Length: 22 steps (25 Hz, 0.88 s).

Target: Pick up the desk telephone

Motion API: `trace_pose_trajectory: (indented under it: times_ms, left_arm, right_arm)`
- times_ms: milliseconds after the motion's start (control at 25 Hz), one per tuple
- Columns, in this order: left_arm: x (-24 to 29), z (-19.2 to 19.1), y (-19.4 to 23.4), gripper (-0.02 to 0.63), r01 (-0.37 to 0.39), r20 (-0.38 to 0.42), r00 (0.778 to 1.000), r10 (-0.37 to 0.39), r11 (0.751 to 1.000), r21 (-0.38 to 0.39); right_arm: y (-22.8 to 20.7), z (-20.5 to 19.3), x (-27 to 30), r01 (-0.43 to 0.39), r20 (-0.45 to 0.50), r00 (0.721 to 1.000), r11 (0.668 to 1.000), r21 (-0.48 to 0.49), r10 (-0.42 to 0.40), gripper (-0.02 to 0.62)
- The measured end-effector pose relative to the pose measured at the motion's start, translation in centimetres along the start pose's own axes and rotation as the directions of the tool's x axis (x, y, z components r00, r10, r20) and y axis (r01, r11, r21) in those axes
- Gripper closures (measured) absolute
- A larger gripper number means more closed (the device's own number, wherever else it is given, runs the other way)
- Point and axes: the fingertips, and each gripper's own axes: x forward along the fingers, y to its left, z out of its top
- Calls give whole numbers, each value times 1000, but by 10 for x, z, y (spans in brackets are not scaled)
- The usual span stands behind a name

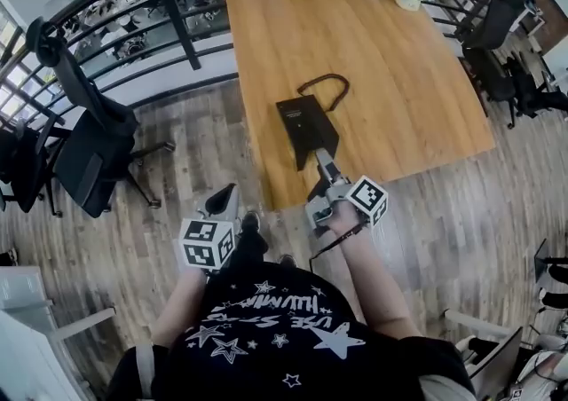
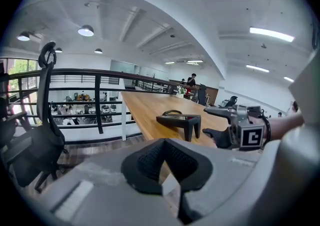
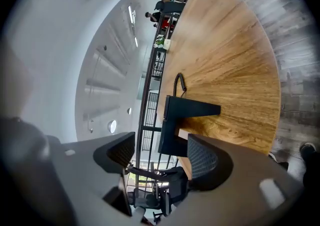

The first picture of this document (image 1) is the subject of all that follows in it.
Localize brown coiled telephone cord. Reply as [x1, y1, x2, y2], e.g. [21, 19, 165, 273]
[296, 73, 352, 113]

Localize black office chair with jacket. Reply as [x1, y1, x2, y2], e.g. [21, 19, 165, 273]
[25, 16, 177, 219]

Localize black star print shirt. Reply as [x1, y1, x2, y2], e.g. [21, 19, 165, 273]
[106, 256, 477, 401]

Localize person's right forearm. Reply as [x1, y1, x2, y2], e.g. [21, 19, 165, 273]
[328, 202, 423, 341]

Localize person's black trouser leg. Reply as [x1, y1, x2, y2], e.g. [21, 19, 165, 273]
[220, 229, 270, 270]

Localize white shoulder strap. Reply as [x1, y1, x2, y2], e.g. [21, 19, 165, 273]
[134, 342, 155, 397]

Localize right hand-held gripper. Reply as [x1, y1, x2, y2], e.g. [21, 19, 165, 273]
[304, 148, 390, 237]

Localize person's left forearm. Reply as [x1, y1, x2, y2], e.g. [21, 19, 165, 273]
[152, 264, 209, 350]

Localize black wrist strap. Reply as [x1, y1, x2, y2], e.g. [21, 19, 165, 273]
[309, 220, 370, 261]

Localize black metal railing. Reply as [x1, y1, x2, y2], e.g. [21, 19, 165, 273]
[0, 0, 509, 123]

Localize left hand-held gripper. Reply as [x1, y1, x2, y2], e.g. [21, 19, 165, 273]
[177, 183, 241, 271]

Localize black tripod stand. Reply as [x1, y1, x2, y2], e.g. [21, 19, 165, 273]
[533, 238, 568, 286]

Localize black desk telephone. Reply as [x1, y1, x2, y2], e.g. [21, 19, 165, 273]
[275, 95, 341, 172]

